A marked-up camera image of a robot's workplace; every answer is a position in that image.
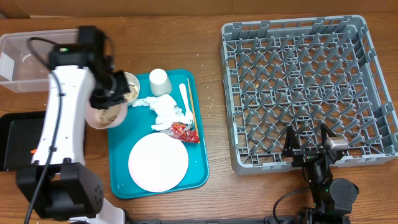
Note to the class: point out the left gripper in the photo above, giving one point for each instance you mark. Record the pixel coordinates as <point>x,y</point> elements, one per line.
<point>99,102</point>

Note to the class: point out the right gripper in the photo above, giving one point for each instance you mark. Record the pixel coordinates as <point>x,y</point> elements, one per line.
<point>290,149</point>

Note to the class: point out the white bowl with food scraps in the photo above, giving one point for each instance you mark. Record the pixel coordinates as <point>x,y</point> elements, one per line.
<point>134,87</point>

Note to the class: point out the pink bowl with food scraps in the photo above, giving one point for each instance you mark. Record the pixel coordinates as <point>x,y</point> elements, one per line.
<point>105,118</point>

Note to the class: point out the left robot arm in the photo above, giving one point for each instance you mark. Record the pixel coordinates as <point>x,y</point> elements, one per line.
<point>57,184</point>

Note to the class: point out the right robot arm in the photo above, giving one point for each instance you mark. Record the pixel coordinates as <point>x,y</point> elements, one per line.
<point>333,199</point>

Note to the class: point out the grey dishwasher rack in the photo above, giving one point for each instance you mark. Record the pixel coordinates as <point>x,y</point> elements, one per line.
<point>304,73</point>

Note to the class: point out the white plastic cup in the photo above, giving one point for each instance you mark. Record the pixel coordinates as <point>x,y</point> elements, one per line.
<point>159,82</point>

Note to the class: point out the crumpled white napkin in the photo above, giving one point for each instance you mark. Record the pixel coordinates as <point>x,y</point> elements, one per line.
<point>166,109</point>

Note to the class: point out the white plastic fork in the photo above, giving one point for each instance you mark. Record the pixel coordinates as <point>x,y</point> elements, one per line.
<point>188,112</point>

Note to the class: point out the wooden chopstick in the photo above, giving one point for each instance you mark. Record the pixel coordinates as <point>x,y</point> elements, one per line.
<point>193,110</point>

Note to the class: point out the teal serving tray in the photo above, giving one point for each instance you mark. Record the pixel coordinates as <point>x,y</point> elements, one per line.
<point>136,125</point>

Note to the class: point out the red snack wrapper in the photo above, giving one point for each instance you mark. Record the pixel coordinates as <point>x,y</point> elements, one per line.
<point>182,132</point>

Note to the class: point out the pink round plate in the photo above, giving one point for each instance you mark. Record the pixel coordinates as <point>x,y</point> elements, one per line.
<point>158,163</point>

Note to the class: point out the clear plastic bin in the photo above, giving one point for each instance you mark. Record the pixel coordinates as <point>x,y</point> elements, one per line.
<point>31,60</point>

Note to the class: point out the black plastic bin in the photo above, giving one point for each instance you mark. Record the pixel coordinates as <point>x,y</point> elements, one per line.
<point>20,135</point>

